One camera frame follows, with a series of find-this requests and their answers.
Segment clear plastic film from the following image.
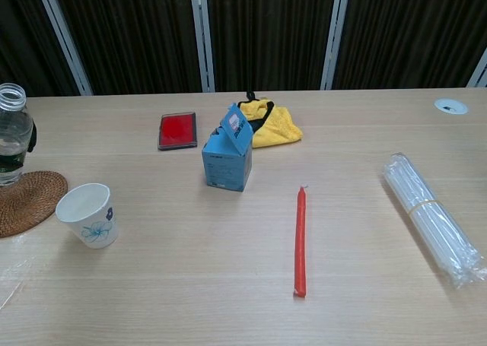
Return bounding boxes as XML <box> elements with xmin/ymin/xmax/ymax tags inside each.
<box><xmin>0</xmin><ymin>235</ymin><xmax>31</xmax><ymax>309</ymax></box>

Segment brown woven rattan coaster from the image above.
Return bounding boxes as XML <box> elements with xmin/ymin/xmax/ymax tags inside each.
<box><xmin>0</xmin><ymin>170</ymin><xmax>68</xmax><ymax>239</ymax></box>

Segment left black grey robot hand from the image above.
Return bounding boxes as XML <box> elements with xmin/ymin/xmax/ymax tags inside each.
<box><xmin>27</xmin><ymin>118</ymin><xmax>38</xmax><ymax>154</ymax></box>

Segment white paper cup blue flower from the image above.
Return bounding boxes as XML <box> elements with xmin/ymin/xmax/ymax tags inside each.
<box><xmin>55</xmin><ymin>183</ymin><xmax>119</xmax><ymax>249</ymax></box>

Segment yellow cloth with black strap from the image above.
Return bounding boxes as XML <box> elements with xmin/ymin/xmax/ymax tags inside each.
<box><xmin>236</xmin><ymin>90</ymin><xmax>304</xmax><ymax>149</ymax></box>

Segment white round cable grommet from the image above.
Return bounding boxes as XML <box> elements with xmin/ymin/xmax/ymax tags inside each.
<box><xmin>434</xmin><ymin>97</ymin><xmax>469</xmax><ymax>115</ymax></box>

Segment clear plastic water bottle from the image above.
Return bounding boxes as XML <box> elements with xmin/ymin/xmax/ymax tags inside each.
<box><xmin>0</xmin><ymin>82</ymin><xmax>34</xmax><ymax>187</ymax></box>

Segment silver partition post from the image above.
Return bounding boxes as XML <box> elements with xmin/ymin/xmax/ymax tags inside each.
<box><xmin>466</xmin><ymin>47</ymin><xmax>487</xmax><ymax>88</ymax></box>
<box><xmin>320</xmin><ymin>0</ymin><xmax>352</xmax><ymax>91</ymax></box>
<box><xmin>33</xmin><ymin>0</ymin><xmax>94</xmax><ymax>96</ymax></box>
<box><xmin>189</xmin><ymin>0</ymin><xmax>216</xmax><ymax>93</ymax></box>

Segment bundle of clear plastic sticks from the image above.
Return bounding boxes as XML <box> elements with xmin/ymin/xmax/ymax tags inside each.
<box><xmin>381</xmin><ymin>151</ymin><xmax>487</xmax><ymax>290</ymax></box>

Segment red ink pad case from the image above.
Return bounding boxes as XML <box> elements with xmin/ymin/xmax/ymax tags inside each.
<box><xmin>158</xmin><ymin>112</ymin><xmax>199</xmax><ymax>152</ymax></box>

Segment red candle stick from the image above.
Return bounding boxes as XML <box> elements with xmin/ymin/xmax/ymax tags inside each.
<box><xmin>292</xmin><ymin>185</ymin><xmax>309</xmax><ymax>298</ymax></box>

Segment blue cardboard box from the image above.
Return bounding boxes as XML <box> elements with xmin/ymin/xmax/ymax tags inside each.
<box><xmin>201</xmin><ymin>102</ymin><xmax>254</xmax><ymax>192</ymax></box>

